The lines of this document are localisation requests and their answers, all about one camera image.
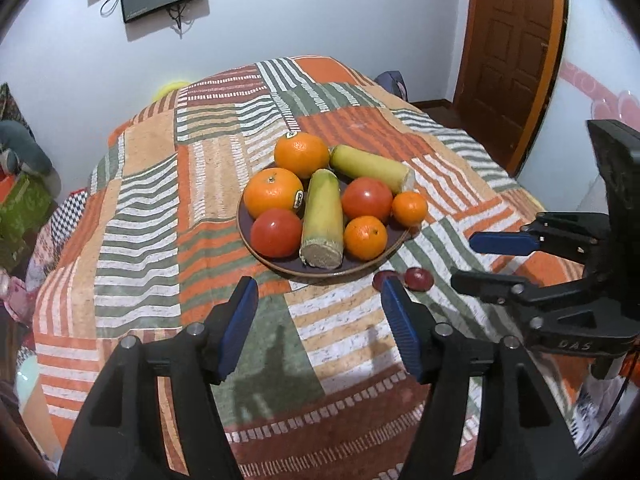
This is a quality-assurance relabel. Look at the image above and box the grey-green plush pillow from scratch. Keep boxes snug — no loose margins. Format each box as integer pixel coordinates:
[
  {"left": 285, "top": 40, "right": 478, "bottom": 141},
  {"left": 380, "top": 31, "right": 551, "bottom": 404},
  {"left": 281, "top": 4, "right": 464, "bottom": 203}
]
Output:
[{"left": 0, "top": 81, "right": 54, "bottom": 179}]

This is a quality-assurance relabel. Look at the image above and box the yellow pillow behind bed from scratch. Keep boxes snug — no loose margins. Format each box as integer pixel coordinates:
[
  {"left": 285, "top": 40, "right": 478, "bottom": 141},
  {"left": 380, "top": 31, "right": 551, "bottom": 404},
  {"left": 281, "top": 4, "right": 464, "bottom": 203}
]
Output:
[{"left": 152, "top": 80, "right": 190, "bottom": 102}]

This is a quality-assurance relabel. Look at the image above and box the long yellow-green cane piece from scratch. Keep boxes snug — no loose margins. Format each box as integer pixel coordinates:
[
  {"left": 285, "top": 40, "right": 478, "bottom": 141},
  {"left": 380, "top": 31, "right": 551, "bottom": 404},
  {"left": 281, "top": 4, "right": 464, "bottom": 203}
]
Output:
[{"left": 299, "top": 169, "right": 344, "bottom": 270}]

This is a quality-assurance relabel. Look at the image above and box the large red tomato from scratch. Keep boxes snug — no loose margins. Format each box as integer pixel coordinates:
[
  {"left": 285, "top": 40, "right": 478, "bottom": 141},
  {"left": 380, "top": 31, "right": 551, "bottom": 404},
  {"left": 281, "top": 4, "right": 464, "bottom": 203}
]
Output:
[{"left": 341, "top": 177, "right": 393, "bottom": 223}]

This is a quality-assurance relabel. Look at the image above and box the dark purple round plate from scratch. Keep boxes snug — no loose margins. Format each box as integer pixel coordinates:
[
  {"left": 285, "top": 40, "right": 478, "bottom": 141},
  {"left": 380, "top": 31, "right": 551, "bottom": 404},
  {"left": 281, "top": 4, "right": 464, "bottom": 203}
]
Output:
[{"left": 236, "top": 174, "right": 409, "bottom": 278}]

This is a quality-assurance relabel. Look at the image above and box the patchwork striped bedspread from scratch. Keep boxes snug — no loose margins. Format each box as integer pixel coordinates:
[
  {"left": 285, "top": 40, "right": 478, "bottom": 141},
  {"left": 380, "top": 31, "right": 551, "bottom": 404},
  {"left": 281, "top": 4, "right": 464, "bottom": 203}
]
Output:
[{"left": 34, "top": 56, "right": 582, "bottom": 479}]

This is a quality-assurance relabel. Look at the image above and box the small mandarin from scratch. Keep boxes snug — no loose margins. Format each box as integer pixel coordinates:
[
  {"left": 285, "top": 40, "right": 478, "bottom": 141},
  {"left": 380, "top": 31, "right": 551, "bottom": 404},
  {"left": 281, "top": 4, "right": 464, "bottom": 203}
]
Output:
[
  {"left": 344, "top": 216, "right": 387, "bottom": 261},
  {"left": 392, "top": 191, "right": 427, "bottom": 229}
]

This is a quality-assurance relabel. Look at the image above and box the blue backpack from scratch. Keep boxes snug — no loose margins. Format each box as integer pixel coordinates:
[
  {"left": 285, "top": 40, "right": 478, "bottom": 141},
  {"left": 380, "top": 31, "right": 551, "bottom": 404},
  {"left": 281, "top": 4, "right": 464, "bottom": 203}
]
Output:
[{"left": 374, "top": 70, "right": 408, "bottom": 101}]

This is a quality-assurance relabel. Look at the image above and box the short yellow-green cane piece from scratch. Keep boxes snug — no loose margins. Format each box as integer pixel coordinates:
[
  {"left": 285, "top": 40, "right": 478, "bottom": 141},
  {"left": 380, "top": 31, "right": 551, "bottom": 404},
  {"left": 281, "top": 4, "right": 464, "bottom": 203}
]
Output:
[{"left": 330, "top": 144, "right": 416, "bottom": 194}]

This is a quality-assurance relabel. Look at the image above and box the dark red plum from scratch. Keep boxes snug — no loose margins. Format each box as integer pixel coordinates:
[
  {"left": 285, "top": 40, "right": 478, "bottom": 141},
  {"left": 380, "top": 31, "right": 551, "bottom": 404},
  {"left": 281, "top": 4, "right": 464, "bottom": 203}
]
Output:
[
  {"left": 404, "top": 266, "right": 434, "bottom": 292},
  {"left": 372, "top": 270, "right": 399, "bottom": 292}
]

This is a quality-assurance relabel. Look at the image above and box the large orange back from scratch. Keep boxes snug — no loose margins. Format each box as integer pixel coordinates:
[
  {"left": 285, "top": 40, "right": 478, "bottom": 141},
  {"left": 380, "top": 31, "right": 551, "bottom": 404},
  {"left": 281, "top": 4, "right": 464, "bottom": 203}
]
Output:
[{"left": 273, "top": 131, "right": 330, "bottom": 180}]

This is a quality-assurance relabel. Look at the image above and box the brown wooden door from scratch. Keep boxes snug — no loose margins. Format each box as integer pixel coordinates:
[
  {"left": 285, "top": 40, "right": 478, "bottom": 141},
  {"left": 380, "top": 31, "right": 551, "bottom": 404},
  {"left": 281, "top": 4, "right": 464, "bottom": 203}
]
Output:
[{"left": 454, "top": 0, "right": 568, "bottom": 176}]

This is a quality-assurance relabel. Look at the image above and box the orange with sticker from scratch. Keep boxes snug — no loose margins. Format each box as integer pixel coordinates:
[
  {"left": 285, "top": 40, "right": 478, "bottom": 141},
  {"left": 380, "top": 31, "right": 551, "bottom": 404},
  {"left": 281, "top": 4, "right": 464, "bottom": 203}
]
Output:
[{"left": 243, "top": 167, "right": 304, "bottom": 219}]

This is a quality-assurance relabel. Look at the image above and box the small red tomato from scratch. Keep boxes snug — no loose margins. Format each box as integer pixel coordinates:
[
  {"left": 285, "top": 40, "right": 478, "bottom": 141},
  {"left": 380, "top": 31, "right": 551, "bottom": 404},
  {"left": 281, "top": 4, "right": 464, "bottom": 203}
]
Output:
[{"left": 250, "top": 209, "right": 303, "bottom": 259}]

